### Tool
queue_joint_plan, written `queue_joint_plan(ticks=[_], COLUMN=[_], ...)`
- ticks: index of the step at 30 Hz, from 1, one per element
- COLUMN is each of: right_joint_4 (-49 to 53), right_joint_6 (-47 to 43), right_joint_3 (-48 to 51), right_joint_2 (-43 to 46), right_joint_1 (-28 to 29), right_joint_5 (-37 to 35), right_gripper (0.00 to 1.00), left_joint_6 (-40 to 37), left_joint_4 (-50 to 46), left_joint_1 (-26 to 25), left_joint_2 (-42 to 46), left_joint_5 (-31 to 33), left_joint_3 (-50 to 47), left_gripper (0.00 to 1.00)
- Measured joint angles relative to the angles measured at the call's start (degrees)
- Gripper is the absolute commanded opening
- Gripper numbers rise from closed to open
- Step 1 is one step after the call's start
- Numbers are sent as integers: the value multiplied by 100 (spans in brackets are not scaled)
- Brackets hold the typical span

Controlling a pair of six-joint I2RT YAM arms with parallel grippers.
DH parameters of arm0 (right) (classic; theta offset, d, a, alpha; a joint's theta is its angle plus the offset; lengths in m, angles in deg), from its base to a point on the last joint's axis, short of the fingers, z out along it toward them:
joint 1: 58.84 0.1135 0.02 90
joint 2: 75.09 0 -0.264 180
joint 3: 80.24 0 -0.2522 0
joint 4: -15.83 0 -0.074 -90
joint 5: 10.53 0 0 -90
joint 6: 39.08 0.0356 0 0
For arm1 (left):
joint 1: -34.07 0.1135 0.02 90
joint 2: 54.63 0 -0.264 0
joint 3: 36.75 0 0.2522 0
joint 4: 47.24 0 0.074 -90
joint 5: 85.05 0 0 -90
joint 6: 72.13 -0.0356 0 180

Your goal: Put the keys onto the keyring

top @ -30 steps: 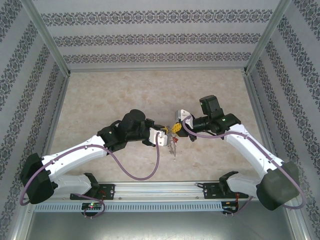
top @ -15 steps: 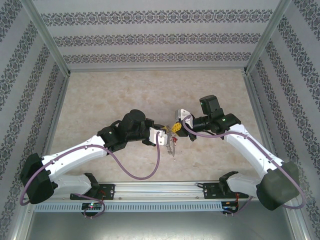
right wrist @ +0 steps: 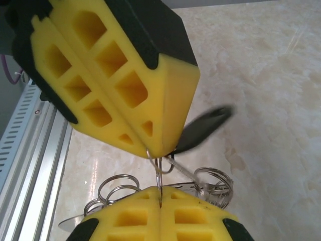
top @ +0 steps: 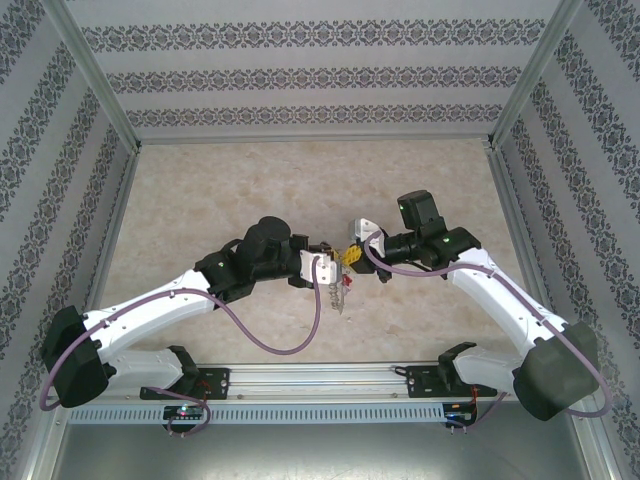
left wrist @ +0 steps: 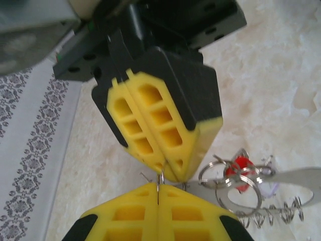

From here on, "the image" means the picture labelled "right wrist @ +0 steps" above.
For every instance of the aluminium mounting rail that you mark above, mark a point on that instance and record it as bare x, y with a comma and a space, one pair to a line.
37, 175

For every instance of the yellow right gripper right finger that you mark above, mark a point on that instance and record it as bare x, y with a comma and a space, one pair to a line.
200, 216

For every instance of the black key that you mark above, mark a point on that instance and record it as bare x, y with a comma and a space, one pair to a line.
198, 130

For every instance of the large silver split keyring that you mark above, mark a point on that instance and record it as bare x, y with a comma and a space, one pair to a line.
159, 180

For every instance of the silver small split rings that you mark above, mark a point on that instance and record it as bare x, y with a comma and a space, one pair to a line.
118, 177

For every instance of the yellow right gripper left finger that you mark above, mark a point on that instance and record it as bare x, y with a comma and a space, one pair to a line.
130, 213

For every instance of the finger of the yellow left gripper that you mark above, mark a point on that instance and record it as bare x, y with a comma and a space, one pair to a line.
155, 88
80, 100

